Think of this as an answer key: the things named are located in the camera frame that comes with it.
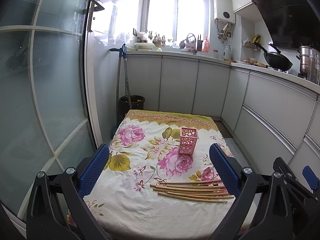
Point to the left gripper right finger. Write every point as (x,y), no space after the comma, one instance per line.
(272,218)

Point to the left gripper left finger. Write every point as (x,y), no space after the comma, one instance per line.
(57,209)

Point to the thick bamboo chopstick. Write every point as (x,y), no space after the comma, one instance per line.
(197,182)

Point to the kitchen window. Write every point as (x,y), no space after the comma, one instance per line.
(176,19)

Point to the pink perforated utensil holder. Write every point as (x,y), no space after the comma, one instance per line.
(188,140)

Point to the floral tablecloth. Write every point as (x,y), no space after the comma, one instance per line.
(144,151)

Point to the glass sliding door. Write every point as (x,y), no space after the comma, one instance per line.
(44,120)

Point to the black wok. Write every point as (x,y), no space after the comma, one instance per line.
(275,59)

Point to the white electric kettle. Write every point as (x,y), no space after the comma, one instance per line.
(227,53)

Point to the black trash bin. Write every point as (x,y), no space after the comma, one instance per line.
(137,102)

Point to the steel stock pot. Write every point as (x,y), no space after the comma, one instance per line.
(309,63)

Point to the white bowl on counter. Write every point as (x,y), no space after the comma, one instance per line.
(141,46)

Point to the white water heater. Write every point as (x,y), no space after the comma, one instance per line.
(223,11)

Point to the black range hood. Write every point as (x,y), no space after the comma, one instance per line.
(291,23)

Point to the door handle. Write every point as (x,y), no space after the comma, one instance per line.
(95,6)

